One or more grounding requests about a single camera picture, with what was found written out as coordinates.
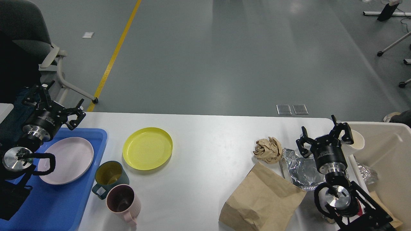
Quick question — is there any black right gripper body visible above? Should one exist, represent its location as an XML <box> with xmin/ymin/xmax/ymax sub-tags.
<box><xmin>310</xmin><ymin>136</ymin><xmax>347</xmax><ymax>175</ymax></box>

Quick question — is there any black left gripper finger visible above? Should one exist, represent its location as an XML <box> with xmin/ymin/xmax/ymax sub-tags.
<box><xmin>63</xmin><ymin>98</ymin><xmax>86</xmax><ymax>131</ymax></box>
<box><xmin>22</xmin><ymin>80</ymin><xmax>55</xmax><ymax>109</ymax></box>

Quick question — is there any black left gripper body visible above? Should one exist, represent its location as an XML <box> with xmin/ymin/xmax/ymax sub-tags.
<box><xmin>27</xmin><ymin>103</ymin><xmax>72</xmax><ymax>140</ymax></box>

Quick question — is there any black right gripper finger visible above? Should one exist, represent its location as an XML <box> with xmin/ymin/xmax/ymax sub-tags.
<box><xmin>296</xmin><ymin>126</ymin><xmax>314</xmax><ymax>159</ymax></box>
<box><xmin>329</xmin><ymin>115</ymin><xmax>355</xmax><ymax>145</ymax></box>

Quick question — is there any dark green mug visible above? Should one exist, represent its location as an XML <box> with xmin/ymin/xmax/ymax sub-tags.
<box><xmin>92</xmin><ymin>161</ymin><xmax>130</xmax><ymax>200</ymax></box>

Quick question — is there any yellow plate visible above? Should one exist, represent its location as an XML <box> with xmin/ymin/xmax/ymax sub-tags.
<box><xmin>122</xmin><ymin>127</ymin><xmax>173</xmax><ymax>171</ymax></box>

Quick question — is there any pink mug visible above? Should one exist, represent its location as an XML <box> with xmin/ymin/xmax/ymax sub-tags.
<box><xmin>106</xmin><ymin>184</ymin><xmax>142</xmax><ymax>227</ymax></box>

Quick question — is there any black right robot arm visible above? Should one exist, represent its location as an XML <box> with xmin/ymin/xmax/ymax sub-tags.
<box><xmin>296</xmin><ymin>115</ymin><xmax>395</xmax><ymax>231</ymax></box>

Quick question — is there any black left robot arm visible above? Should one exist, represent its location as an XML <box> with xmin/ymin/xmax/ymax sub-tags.
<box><xmin>0</xmin><ymin>81</ymin><xmax>86</xmax><ymax>220</ymax></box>

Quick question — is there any white paper cup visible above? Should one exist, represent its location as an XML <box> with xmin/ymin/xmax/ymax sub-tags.
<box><xmin>348</xmin><ymin>130</ymin><xmax>365</xmax><ymax>151</ymax></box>

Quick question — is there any crumpled aluminium foil tray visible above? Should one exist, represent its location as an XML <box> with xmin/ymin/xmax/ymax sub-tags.
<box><xmin>279</xmin><ymin>148</ymin><xmax>325</xmax><ymax>191</ymax></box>

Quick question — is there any crumpled brown paper ball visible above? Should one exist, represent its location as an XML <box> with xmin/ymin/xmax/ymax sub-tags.
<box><xmin>253</xmin><ymin>137</ymin><xmax>283</xmax><ymax>164</ymax></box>

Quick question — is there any pink plate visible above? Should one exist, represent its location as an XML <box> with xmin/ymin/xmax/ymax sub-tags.
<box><xmin>40</xmin><ymin>137</ymin><xmax>94</xmax><ymax>185</ymax></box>

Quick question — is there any metal floor socket plate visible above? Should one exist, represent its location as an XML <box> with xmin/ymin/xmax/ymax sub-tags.
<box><xmin>292</xmin><ymin>104</ymin><xmax>309</xmax><ymax>115</ymax></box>
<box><xmin>276</xmin><ymin>104</ymin><xmax>293</xmax><ymax>116</ymax></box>

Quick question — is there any beige plastic bin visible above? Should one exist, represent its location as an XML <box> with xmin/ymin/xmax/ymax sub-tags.
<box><xmin>343</xmin><ymin>122</ymin><xmax>411</xmax><ymax>231</ymax></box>

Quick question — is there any foil piece in bin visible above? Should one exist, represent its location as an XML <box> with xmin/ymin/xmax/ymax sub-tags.
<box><xmin>356</xmin><ymin>162</ymin><xmax>379</xmax><ymax>185</ymax></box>

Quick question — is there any shoe at right edge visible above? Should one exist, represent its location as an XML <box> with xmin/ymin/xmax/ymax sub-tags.
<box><xmin>383</xmin><ymin>110</ymin><xmax>411</xmax><ymax>127</ymax></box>

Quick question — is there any brown paper bag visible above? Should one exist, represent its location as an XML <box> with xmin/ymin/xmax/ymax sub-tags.
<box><xmin>219</xmin><ymin>162</ymin><xmax>306</xmax><ymax>231</ymax></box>

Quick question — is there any crushed red soda can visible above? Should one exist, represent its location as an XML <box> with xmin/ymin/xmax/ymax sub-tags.
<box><xmin>323</xmin><ymin>212</ymin><xmax>335</xmax><ymax>224</ymax></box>

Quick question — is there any grey office chair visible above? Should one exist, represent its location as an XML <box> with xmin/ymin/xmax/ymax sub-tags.
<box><xmin>0</xmin><ymin>0</ymin><xmax>99</xmax><ymax>104</ymax></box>

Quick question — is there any blue plastic tray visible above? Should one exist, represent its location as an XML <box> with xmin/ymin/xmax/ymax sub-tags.
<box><xmin>0</xmin><ymin>128</ymin><xmax>107</xmax><ymax>231</ymax></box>

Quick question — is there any white chair base with casters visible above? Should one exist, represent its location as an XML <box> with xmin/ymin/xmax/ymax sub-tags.
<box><xmin>377</xmin><ymin>30</ymin><xmax>411</xmax><ymax>89</ymax></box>

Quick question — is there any brown paper in bin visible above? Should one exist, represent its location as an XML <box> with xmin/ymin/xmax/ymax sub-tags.
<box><xmin>369</xmin><ymin>191</ymin><xmax>403</xmax><ymax>228</ymax></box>

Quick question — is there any white stand with black bag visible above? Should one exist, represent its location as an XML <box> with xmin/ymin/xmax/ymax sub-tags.
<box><xmin>362</xmin><ymin>0</ymin><xmax>411</xmax><ymax>22</ymax></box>

